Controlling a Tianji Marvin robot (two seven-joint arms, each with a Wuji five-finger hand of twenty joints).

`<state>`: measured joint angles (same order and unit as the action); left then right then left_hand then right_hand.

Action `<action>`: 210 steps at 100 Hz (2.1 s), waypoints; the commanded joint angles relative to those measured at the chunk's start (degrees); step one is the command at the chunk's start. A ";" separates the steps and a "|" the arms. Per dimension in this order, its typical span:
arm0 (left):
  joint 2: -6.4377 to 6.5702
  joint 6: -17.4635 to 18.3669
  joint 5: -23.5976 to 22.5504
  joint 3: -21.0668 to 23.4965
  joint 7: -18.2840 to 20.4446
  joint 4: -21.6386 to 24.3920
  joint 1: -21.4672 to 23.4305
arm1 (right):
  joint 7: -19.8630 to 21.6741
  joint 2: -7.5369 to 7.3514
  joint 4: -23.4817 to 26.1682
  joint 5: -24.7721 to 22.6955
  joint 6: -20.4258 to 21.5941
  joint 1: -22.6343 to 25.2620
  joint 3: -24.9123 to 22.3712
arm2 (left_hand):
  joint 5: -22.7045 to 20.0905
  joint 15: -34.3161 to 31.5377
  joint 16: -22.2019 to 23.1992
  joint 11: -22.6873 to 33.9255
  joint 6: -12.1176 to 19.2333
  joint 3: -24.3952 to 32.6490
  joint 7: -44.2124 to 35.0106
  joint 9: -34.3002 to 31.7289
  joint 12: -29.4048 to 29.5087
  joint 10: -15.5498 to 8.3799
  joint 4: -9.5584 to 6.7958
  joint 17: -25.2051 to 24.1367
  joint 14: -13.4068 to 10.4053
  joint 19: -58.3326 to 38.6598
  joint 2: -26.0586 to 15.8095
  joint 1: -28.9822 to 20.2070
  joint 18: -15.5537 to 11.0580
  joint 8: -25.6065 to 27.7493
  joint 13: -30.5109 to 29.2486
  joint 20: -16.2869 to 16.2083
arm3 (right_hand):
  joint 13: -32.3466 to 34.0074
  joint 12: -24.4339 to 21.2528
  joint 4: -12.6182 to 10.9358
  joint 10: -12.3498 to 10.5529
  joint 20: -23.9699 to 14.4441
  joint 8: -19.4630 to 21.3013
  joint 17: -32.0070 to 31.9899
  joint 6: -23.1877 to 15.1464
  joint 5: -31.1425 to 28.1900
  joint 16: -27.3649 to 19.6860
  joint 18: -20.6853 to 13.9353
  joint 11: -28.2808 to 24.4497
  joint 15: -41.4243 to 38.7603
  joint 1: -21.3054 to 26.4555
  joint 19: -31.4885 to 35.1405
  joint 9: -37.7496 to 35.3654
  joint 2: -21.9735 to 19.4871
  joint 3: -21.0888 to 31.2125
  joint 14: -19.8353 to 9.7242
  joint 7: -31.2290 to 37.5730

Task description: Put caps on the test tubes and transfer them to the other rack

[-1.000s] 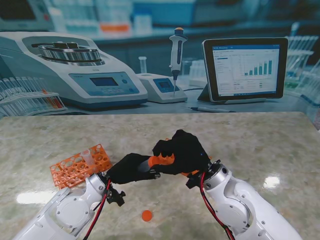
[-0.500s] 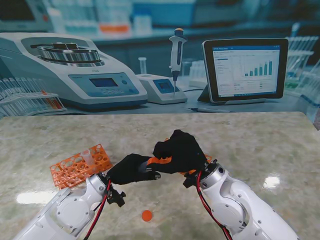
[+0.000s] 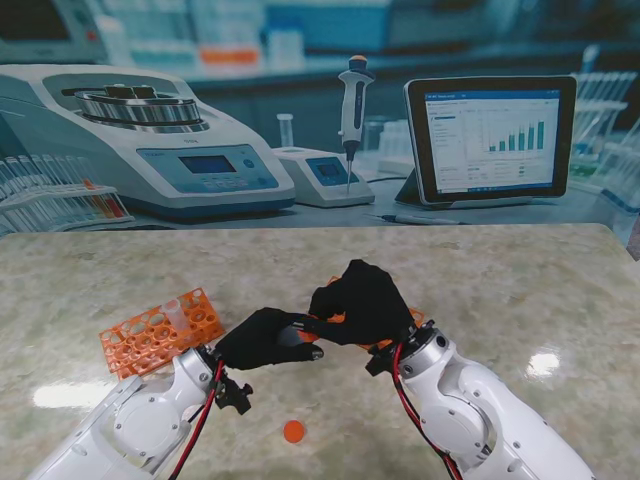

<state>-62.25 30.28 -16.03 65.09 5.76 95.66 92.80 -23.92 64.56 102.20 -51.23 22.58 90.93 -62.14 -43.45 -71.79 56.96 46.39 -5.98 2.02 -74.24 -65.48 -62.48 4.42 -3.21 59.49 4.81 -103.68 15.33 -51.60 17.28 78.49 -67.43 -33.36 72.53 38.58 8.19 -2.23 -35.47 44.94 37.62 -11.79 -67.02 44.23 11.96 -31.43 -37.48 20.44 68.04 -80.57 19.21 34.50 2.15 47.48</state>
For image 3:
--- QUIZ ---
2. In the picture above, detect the printed laboratory backdrop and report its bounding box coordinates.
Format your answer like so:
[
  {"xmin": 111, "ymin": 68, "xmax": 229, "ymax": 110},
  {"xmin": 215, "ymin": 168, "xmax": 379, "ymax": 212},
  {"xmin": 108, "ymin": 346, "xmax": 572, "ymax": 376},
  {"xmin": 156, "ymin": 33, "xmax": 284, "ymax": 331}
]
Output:
[{"xmin": 0, "ymin": 0, "xmax": 640, "ymax": 261}]

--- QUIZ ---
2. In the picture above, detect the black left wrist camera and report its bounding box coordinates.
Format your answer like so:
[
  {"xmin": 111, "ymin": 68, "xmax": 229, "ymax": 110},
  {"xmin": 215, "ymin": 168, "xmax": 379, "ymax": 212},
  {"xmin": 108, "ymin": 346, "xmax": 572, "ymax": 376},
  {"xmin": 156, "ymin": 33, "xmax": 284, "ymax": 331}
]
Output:
[{"xmin": 215, "ymin": 377, "xmax": 254, "ymax": 415}]

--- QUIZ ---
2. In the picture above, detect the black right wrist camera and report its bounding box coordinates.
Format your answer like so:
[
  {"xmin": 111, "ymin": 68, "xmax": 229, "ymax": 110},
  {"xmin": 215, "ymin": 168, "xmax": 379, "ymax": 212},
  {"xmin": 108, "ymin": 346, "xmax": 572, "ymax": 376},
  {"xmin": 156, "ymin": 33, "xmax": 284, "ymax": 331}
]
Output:
[{"xmin": 364, "ymin": 347, "xmax": 396, "ymax": 377}]

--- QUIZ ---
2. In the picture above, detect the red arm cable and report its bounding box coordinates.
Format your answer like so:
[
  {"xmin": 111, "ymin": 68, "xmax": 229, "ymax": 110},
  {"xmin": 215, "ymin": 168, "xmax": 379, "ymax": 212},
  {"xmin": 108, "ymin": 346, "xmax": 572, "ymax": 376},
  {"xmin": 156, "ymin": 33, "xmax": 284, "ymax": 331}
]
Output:
[
  {"xmin": 167, "ymin": 359, "xmax": 226, "ymax": 480},
  {"xmin": 392, "ymin": 342, "xmax": 464, "ymax": 480}
]

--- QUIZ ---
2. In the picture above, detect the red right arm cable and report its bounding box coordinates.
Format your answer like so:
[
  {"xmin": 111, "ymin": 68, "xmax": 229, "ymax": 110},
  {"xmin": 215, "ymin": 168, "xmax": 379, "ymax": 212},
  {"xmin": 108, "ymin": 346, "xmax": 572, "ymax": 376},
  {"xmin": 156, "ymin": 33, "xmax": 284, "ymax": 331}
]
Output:
[{"xmin": 392, "ymin": 342, "xmax": 464, "ymax": 480}]

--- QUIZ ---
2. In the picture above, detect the red left arm cable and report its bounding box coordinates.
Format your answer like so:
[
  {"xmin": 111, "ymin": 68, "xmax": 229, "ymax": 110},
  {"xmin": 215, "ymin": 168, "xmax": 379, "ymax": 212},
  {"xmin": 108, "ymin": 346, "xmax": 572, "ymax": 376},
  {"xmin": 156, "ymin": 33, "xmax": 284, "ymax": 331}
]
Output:
[{"xmin": 167, "ymin": 359, "xmax": 226, "ymax": 480}]

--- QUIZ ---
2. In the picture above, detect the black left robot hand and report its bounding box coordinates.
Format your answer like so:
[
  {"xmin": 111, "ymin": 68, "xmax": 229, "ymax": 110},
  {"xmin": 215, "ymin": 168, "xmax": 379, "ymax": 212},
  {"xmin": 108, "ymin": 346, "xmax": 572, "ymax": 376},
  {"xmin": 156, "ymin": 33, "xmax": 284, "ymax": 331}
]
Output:
[{"xmin": 214, "ymin": 307, "xmax": 325, "ymax": 372}]

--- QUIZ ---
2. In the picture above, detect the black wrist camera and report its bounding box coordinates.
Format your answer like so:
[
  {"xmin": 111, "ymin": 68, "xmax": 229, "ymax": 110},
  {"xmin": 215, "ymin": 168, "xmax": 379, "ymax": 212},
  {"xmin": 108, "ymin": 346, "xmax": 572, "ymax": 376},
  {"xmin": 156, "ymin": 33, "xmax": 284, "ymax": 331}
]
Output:
[
  {"xmin": 215, "ymin": 377, "xmax": 254, "ymax": 415},
  {"xmin": 364, "ymin": 347, "xmax": 396, "ymax": 377}
]

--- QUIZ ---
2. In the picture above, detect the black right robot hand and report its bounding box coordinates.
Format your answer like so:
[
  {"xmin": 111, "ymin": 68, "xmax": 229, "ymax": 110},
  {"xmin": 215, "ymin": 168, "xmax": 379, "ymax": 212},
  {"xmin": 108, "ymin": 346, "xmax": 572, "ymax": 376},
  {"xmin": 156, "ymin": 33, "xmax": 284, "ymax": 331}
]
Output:
[{"xmin": 308, "ymin": 258, "xmax": 416, "ymax": 347}]

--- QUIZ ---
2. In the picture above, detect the clear plastic test tube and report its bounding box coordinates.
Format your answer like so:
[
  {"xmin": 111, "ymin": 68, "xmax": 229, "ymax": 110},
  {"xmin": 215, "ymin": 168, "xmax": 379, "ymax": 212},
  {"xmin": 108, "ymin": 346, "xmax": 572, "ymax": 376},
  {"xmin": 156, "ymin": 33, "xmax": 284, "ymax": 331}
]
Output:
[
  {"xmin": 276, "ymin": 319, "xmax": 314, "ymax": 347},
  {"xmin": 163, "ymin": 298, "xmax": 190, "ymax": 335}
]

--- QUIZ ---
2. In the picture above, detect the orange test tube rack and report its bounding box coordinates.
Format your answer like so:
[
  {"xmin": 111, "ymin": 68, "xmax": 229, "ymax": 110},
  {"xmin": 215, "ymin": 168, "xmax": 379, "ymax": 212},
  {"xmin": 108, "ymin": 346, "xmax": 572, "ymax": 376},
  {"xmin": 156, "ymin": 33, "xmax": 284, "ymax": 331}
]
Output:
[
  {"xmin": 98, "ymin": 287, "xmax": 225, "ymax": 377},
  {"xmin": 305, "ymin": 273, "xmax": 427, "ymax": 354}
]

